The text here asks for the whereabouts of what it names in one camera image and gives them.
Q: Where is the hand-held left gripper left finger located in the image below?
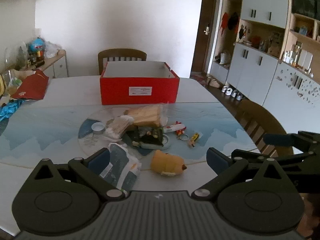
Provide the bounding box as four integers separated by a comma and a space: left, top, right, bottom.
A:
32, 148, 128, 202

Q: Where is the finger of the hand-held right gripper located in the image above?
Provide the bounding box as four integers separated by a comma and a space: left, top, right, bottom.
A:
264, 131, 320, 153
230, 149, 320, 173

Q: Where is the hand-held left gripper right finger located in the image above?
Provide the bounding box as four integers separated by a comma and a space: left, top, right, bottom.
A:
191, 147, 290, 202

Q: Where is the red dragon keychain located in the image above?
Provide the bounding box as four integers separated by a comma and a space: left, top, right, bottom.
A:
175, 121, 190, 142

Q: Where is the yellow plush toy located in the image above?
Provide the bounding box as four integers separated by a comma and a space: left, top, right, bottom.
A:
150, 150, 188, 177

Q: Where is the black snack packet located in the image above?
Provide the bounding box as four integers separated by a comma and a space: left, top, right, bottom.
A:
125, 127, 164, 147

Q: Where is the red cardboard box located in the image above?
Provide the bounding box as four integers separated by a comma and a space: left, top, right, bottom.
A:
99, 61, 180, 105

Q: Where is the wooden slat-back chair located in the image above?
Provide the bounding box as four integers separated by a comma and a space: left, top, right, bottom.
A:
235, 99, 294, 158
98, 48, 147, 76

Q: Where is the tealight candle tin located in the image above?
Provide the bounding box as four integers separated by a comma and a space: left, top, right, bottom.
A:
91, 122, 104, 134

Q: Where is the white red tube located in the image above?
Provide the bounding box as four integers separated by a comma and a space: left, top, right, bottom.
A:
162, 123, 186, 134

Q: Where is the row of shoes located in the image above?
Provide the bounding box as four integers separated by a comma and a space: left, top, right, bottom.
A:
207, 77, 245, 101

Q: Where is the sliced bread bag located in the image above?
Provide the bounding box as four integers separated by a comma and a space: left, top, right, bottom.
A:
126, 104, 168, 128

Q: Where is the patterned door mat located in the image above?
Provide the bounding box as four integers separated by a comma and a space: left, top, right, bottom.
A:
190, 72, 208, 81

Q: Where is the white tote bag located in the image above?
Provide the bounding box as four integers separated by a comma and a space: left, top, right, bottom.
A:
219, 51, 231, 66

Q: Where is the red pouch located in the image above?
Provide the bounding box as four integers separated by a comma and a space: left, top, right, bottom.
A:
12, 69, 50, 100

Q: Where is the white wooden-top sideboard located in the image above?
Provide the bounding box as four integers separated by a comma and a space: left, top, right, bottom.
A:
37, 50, 68, 78

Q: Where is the blue crumpled plastic bag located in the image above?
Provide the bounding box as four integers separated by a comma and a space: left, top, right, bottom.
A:
0, 99, 24, 123

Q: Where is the clear plastic bag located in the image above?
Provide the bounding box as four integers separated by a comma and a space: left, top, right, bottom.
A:
0, 69, 25, 98

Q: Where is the crumpled white plastic bag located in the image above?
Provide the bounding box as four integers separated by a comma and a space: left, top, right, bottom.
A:
45, 41, 61, 58

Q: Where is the brown wooden door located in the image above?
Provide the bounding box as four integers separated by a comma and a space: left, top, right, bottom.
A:
190, 0, 222, 74

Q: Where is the black hanging ornament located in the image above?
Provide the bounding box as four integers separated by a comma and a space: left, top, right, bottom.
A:
228, 12, 240, 33

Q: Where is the blue globe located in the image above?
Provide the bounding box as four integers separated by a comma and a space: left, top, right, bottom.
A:
28, 37, 46, 54

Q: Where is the dark green board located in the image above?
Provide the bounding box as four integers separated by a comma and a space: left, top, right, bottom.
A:
291, 0, 320, 20

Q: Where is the yellow figure keychain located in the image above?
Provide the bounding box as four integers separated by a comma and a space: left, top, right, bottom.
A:
189, 132, 201, 148

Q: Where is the white wall cabinet unit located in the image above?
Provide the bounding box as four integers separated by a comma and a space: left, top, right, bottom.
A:
209, 0, 320, 128

